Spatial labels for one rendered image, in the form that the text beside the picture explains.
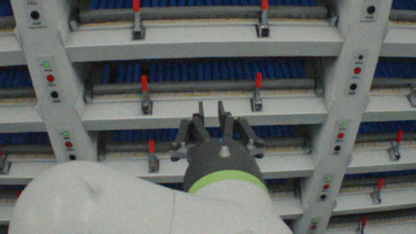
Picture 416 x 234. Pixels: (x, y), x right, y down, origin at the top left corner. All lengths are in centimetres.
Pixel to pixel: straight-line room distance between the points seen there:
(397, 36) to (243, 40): 37
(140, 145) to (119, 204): 73
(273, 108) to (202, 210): 62
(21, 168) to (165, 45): 57
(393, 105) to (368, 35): 24
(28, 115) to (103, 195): 70
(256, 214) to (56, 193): 15
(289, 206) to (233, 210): 86
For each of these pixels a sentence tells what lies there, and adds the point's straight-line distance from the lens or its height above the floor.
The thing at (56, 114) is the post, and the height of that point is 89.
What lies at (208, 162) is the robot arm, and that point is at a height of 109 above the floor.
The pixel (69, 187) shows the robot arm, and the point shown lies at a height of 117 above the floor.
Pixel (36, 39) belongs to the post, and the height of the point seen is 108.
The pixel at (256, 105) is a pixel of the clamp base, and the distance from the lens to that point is 85.
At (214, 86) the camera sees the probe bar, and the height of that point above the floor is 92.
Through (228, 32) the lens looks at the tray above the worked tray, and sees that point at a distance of 76.
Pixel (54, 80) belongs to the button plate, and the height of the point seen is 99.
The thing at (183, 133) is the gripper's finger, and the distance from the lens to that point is 50.
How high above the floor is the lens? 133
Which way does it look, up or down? 34 degrees down
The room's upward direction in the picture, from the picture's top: straight up
